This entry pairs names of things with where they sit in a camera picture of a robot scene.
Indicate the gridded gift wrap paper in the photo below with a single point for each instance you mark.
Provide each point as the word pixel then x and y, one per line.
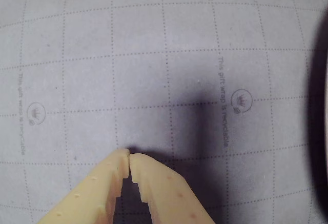
pixel 102 42

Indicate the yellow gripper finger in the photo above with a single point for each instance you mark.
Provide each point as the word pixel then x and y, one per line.
pixel 166 195
pixel 87 195

